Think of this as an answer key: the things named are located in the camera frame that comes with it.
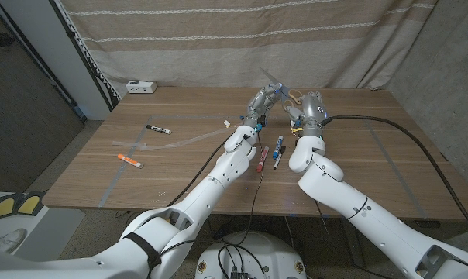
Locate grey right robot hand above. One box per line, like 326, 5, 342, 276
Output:
283, 91, 329, 139

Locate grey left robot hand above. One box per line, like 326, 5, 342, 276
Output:
243, 84, 284, 131

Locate scissors with yellow grey handles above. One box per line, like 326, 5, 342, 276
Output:
259, 67, 304, 113

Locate red marker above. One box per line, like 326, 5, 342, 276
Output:
256, 146, 270, 174

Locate blue marker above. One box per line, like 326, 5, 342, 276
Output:
272, 135, 284, 160

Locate thin white black-capped marker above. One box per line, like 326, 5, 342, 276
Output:
273, 145, 287, 171

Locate beige striped curtain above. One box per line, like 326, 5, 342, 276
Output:
59, 0, 439, 98

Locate black marker with white label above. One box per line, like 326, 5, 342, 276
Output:
146, 124, 173, 136

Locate white power strip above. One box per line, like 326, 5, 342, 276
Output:
126, 80, 158, 95

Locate orange marker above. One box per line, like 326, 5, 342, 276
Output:
117, 153, 145, 170

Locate grey table leg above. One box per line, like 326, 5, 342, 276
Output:
341, 220, 365, 269

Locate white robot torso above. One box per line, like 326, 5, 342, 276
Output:
194, 231, 308, 279

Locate white floor platform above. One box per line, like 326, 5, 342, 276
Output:
0, 191, 86, 264

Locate white sneaker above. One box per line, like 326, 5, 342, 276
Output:
0, 228, 28, 255

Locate thin black left wrist cable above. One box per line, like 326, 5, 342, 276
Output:
156, 131, 266, 259

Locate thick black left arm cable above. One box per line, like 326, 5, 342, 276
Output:
166, 131, 237, 208

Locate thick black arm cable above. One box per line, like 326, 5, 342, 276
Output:
321, 115, 468, 241
166, 131, 237, 208

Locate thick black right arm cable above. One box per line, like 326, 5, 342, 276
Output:
321, 115, 468, 241

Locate black metal frame bar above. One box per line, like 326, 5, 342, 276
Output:
50, 0, 121, 113

